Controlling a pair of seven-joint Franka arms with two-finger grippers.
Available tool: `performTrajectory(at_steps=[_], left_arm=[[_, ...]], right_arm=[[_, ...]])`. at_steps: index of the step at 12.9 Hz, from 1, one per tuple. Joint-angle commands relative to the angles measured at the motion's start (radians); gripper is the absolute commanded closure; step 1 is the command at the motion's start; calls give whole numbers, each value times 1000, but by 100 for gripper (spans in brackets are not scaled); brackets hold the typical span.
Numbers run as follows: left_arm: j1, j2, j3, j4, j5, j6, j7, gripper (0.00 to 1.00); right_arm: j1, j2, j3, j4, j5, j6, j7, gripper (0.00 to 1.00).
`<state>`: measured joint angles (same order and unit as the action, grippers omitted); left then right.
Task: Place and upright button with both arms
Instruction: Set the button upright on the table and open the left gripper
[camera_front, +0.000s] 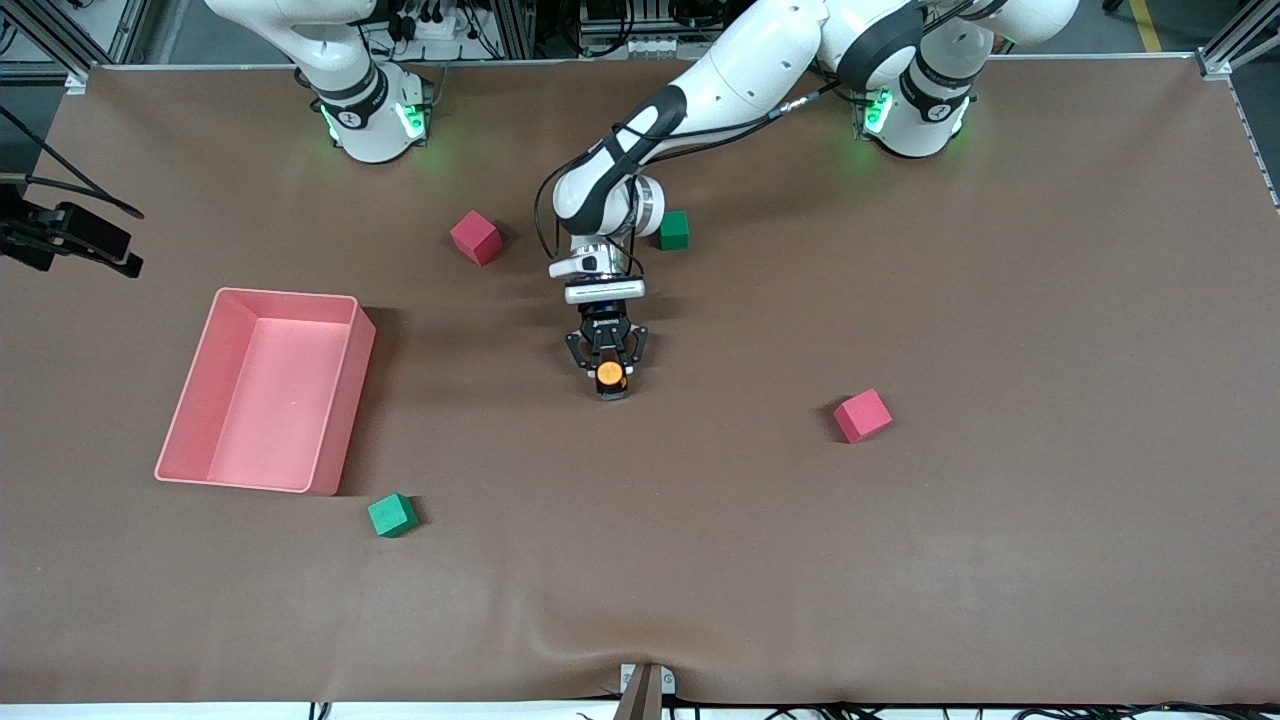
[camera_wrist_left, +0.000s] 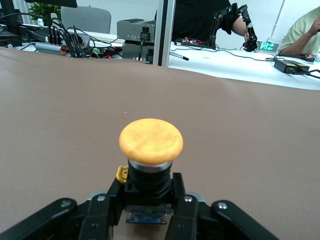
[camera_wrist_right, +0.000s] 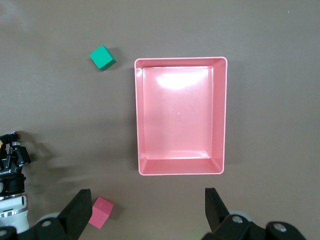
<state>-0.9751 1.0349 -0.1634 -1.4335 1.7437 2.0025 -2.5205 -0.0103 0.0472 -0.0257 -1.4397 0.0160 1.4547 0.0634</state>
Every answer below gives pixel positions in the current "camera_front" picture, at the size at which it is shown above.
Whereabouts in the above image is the silver metal bracket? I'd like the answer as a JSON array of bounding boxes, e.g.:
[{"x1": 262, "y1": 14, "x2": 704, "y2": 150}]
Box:
[{"x1": 619, "y1": 663, "x2": 677, "y2": 697}]

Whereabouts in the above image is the pink plastic bin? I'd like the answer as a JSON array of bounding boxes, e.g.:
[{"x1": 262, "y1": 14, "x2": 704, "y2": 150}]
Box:
[{"x1": 154, "y1": 287, "x2": 377, "y2": 497}]

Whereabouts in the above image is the aluminium frame post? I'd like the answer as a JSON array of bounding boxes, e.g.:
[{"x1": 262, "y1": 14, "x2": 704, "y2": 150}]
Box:
[
  {"x1": 0, "y1": 0, "x2": 151, "y2": 81},
  {"x1": 1198, "y1": 0, "x2": 1280, "y2": 81}
]

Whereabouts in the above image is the white connector strip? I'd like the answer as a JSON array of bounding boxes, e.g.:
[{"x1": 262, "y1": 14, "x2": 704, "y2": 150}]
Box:
[{"x1": 622, "y1": 35, "x2": 727, "y2": 58}]

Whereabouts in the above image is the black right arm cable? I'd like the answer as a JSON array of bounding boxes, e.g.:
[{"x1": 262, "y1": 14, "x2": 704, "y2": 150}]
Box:
[{"x1": 0, "y1": 105, "x2": 145, "y2": 221}]

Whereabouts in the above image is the brown table mat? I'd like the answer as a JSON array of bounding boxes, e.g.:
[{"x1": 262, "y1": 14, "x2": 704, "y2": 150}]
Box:
[{"x1": 0, "y1": 55, "x2": 1280, "y2": 707}]

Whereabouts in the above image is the pink foam cube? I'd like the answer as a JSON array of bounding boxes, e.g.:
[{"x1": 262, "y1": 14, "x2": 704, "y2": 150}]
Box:
[
  {"x1": 833, "y1": 388, "x2": 894, "y2": 444},
  {"x1": 449, "y1": 210, "x2": 504, "y2": 267}
]

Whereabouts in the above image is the brown flat bar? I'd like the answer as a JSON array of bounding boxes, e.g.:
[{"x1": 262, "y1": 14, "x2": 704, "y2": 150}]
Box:
[{"x1": 612, "y1": 665, "x2": 664, "y2": 720}]

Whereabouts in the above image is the white power strip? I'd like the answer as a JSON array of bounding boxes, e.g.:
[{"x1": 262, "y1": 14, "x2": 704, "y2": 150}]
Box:
[{"x1": 398, "y1": 8, "x2": 459, "y2": 43}]

